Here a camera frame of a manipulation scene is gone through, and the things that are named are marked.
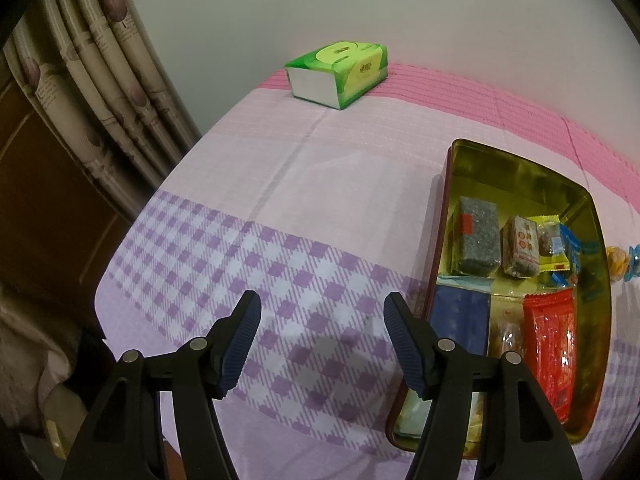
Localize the beige cloth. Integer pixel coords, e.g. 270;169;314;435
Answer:
0;280;108;461

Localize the orange-red peanut bag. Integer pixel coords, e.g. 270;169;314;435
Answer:
521;287;578;413

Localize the brown wooden cabinet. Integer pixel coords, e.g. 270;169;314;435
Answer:
0;77;133;306

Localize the gold rectangular tin box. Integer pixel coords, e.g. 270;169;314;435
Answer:
385;138;613;447

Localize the green tissue pack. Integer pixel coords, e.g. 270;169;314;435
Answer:
284;40;390;111

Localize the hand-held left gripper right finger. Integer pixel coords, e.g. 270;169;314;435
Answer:
383;291;583;480

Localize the clear brown snack packet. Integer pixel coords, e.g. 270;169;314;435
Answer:
487;294;528;361

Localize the yellow clear candy packet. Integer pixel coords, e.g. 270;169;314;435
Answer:
529;215;571;273
607;246;631;283

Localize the brown cake block packet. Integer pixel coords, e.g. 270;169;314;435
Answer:
501;215;542;279

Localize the grey seed block packet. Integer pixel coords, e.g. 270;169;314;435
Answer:
449;196;502;277

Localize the pink purple checked tablecloth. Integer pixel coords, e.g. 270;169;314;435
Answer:
95;62;640;480

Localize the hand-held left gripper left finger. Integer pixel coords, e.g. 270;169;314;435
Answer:
60;289;262;480

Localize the beige patterned curtain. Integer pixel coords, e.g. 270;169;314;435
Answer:
2;0;203;223

